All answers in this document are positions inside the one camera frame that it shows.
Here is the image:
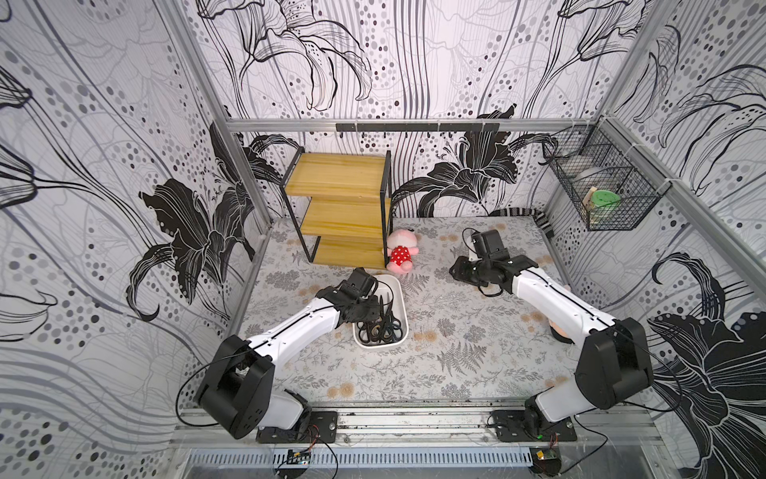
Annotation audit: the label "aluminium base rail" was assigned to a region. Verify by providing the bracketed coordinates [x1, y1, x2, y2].
[178, 402, 665, 449]

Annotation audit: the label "black yellow handled scissors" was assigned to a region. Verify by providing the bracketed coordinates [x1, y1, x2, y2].
[356, 319, 383, 346]

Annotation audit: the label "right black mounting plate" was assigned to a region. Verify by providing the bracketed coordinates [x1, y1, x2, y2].
[487, 409, 578, 445]

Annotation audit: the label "green lid in basket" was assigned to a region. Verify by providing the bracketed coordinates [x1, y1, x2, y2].
[590, 190, 622, 212]

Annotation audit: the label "white vented cable duct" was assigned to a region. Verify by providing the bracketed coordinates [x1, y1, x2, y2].
[187, 446, 533, 469]

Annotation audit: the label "white plastic storage box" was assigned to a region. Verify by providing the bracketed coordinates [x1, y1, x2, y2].
[354, 275, 409, 350]

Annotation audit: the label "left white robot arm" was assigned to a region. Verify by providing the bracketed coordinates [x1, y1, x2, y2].
[195, 267, 380, 439]

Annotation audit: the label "rose gold scissors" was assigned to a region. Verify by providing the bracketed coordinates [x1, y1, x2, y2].
[381, 301, 403, 344]

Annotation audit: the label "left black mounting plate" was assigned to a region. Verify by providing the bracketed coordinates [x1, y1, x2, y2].
[257, 410, 339, 444]

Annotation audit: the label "black mounting plate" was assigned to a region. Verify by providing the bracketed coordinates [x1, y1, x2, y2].
[487, 409, 578, 445]
[257, 410, 339, 444]

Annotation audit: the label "black wire wall basket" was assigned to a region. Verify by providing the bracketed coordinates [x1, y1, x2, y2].
[544, 123, 670, 232]

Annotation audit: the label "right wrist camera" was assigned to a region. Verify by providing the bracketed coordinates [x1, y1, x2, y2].
[471, 230, 511, 261]

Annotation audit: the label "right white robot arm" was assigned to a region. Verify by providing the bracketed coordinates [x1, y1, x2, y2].
[450, 255, 654, 423]

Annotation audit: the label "black yellow connector box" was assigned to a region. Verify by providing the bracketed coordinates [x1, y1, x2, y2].
[529, 447, 562, 478]

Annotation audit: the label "small circuit board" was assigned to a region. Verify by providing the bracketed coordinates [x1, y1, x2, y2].
[285, 450, 312, 467]

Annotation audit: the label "black hook rail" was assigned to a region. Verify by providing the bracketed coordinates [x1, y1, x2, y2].
[335, 122, 500, 133]

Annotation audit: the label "pink doll with blue hat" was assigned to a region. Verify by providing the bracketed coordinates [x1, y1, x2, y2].
[548, 319, 574, 344]

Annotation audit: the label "pink plush pig toy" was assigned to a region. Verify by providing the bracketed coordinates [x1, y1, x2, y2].
[386, 230, 419, 275]

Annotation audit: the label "wooden shelf black frame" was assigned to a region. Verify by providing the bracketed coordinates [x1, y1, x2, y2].
[280, 147, 392, 269]

